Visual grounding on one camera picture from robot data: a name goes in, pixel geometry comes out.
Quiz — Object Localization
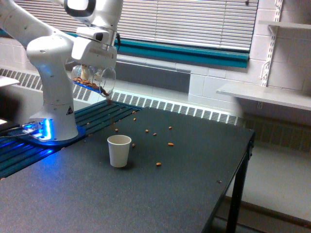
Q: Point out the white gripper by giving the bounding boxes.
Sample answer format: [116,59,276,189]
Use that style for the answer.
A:
[71,27,117,83]

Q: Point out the clear plastic cup with nuts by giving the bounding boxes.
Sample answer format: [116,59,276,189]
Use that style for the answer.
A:
[71,65,116,98]

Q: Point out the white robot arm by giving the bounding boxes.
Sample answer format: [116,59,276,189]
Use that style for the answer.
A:
[0,0,123,142]

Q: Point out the white baseboard radiator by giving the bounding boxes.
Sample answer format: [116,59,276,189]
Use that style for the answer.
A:
[0,66,246,126]

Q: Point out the white paper cup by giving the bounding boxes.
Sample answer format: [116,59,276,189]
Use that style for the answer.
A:
[107,135,132,168]

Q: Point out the teal window sill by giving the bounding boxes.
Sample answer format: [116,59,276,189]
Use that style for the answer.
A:
[0,29,250,69]

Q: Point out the white window blinds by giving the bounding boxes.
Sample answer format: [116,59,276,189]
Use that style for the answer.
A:
[14,0,259,52]

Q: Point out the black table leg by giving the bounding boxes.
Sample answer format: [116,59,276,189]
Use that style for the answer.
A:
[225,133,255,233]

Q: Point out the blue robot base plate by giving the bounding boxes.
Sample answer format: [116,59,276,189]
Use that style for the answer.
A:
[8,126,86,148]

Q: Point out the black cable at base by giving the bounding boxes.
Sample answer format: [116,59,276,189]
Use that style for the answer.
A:
[0,124,25,138]

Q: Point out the blue slatted mounting rail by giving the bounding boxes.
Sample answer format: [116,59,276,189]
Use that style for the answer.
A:
[0,100,142,179]

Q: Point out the upper white wall shelf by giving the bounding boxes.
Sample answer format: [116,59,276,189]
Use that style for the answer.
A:
[258,20,311,30]

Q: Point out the white wall shelf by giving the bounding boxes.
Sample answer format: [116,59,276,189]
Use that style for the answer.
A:
[216,82,311,111]
[258,20,311,30]

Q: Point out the white shelf bracket rail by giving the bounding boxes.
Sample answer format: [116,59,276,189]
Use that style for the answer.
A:
[259,0,283,87]

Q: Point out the lower white wall shelf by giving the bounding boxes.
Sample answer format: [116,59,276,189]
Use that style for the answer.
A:
[216,82,311,111]

